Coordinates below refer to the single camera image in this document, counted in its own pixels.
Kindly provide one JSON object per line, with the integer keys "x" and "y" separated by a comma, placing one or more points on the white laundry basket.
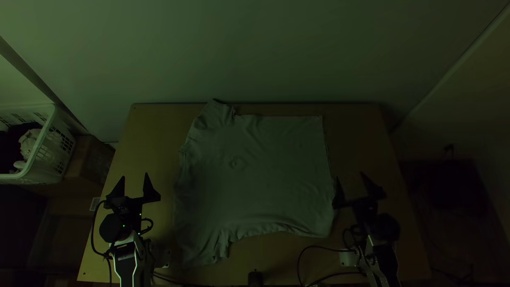
{"x": 59, "y": 147}

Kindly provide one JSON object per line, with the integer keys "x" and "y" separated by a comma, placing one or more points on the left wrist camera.
{"x": 120, "y": 209}

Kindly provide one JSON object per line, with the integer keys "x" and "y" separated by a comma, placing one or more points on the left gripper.
{"x": 135, "y": 205}

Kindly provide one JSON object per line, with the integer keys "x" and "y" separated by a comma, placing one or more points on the brown cardboard box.
{"x": 89, "y": 159}

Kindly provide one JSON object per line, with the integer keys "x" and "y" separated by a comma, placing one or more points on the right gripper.
{"x": 364, "y": 209}

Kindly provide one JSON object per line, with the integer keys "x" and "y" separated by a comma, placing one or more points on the heap of clothes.
{"x": 28, "y": 145}

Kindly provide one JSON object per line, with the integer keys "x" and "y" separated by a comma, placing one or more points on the grey t-shirt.
{"x": 255, "y": 179}

